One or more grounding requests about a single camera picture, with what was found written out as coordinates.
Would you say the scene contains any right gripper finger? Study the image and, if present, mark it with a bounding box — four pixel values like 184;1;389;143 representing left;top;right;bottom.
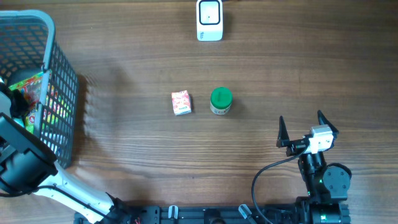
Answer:
276;116;290;147
317;110;339;138

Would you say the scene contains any green lid jar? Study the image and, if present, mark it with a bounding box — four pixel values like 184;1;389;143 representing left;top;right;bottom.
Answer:
210;87;233;115

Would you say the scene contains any small orange candy box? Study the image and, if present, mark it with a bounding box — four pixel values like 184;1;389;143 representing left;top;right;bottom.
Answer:
171;90;192;116

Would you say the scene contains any Haribo gummy candy bag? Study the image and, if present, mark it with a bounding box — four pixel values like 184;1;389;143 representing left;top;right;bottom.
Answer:
8;70;75;134

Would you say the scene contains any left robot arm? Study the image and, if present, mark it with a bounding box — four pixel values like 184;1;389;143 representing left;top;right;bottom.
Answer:
1;83;132;223

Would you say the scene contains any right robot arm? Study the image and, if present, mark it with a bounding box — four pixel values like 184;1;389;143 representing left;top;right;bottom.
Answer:
276;111;352;223

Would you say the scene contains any white barcode scanner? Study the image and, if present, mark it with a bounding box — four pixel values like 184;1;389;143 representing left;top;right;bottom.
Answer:
196;0;223;42

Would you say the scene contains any grey plastic mesh basket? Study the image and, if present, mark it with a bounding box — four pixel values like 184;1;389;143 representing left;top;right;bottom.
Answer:
1;10;79;168

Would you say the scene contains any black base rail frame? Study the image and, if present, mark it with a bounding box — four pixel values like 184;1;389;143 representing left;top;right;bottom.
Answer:
133;202;351;224

